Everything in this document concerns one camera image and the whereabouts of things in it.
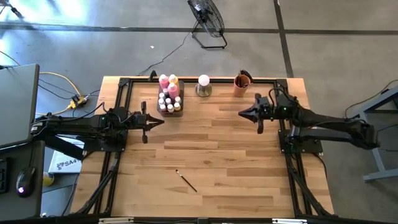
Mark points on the grey monitor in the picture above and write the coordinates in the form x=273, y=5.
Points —
x=18, y=102

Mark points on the brass lamp with white bulb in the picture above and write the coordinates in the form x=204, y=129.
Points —
x=203, y=80

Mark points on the black floor fan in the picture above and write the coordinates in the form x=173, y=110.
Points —
x=206, y=15

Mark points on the small blue paint bottle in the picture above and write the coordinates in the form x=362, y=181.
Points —
x=162, y=95
x=178, y=99

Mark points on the grey translucent plastic bin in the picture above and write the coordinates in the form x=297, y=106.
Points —
x=171, y=114

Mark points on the small navy paint bottle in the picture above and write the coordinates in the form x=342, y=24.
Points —
x=168, y=100

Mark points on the small yellow round container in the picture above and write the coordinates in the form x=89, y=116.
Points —
x=48, y=179

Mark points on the large yellow paint bottle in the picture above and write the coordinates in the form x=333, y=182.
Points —
x=173, y=78

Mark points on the small red paint bottle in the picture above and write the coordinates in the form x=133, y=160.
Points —
x=161, y=101

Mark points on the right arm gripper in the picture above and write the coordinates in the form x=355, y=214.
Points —
x=280, y=110

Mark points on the long paintbrush orange ferrule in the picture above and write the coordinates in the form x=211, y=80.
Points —
x=240, y=77

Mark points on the small white paint bottle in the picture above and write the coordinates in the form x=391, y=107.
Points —
x=162, y=107
x=170, y=108

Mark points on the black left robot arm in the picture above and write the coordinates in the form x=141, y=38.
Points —
x=77, y=124

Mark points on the dark grey desk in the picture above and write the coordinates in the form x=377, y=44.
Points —
x=28, y=152

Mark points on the yellow power connector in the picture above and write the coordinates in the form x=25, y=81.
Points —
x=77, y=101

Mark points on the black frame bracket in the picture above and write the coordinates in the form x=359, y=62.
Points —
x=152, y=74
x=250, y=77

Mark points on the white printed cardboard box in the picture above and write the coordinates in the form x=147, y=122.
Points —
x=66, y=163

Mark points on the black computer mouse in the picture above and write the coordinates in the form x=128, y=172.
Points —
x=25, y=182

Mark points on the silver aluminium post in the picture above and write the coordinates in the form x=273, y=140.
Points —
x=115, y=221
x=289, y=221

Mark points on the large pink paint bottle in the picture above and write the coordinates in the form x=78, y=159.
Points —
x=173, y=90
x=163, y=81

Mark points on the small yellow paint bottle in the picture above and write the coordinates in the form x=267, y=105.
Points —
x=177, y=106

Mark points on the orange plastic cup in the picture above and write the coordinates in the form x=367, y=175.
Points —
x=241, y=91

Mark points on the grey metal table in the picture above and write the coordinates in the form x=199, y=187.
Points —
x=372, y=155

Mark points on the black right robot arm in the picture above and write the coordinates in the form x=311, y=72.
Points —
x=329, y=121

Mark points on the black keyboard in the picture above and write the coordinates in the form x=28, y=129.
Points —
x=4, y=177

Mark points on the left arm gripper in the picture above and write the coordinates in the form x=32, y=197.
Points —
x=136, y=121

